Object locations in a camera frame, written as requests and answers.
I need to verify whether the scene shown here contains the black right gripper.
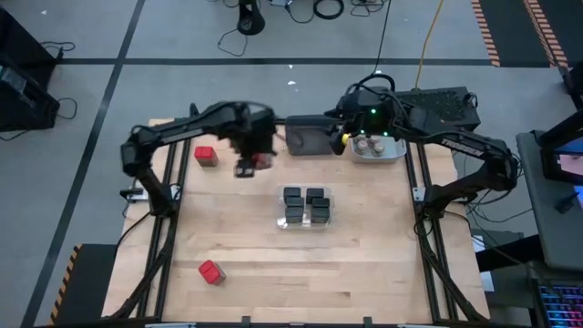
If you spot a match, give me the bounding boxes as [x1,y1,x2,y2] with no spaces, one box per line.
[322,86,407,157]

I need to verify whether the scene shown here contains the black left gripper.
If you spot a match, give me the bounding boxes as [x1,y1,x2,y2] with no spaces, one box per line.
[217,99,281,180]

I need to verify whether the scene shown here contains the paprika tin red lid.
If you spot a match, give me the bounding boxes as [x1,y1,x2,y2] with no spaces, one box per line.
[252,152,275,171]
[193,145,220,168]
[198,259,228,287]

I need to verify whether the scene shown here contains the dark tea boxes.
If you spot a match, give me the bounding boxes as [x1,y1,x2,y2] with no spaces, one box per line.
[310,207,332,225]

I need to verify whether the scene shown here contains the dark grey translucent bin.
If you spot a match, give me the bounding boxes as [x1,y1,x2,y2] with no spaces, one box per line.
[284,114,341,158]

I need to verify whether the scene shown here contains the white plastic bin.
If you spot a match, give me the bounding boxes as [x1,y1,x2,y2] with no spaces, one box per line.
[350,131,408,165]

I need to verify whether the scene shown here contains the clear plastic bin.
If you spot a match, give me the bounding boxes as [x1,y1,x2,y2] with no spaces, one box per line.
[274,183,336,231]

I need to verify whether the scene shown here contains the black perforated box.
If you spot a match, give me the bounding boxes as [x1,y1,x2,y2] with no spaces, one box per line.
[394,85,483,133]

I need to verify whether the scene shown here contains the black round floor stand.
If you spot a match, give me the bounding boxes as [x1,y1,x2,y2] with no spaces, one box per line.
[236,0,267,37]

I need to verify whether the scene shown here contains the black mat hazard stripes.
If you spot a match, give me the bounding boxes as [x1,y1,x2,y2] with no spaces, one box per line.
[470,0,571,69]
[47,242,118,327]

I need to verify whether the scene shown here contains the grey desk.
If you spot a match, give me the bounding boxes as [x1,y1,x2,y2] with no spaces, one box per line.
[516,129,583,273]

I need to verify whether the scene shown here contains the computer monitor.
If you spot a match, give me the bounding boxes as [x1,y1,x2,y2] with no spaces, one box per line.
[538,110,583,187]

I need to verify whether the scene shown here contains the black equipment case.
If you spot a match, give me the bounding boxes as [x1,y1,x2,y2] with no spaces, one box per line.
[0,62,62,133]
[0,6,58,69]

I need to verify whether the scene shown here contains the backlit rainbow keyboard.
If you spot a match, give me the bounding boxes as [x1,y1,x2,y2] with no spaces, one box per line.
[536,282,583,328]

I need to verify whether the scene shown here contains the thin black hanging cable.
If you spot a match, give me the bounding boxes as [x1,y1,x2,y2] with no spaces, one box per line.
[373,0,394,77]

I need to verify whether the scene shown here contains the coiled black cable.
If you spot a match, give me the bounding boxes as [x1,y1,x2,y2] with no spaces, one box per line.
[312,0,346,21]

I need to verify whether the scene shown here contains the yellow cable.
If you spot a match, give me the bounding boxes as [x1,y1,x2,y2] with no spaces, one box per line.
[414,0,445,90]

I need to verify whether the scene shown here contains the black table frame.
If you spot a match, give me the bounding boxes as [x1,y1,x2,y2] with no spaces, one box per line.
[103,118,492,328]

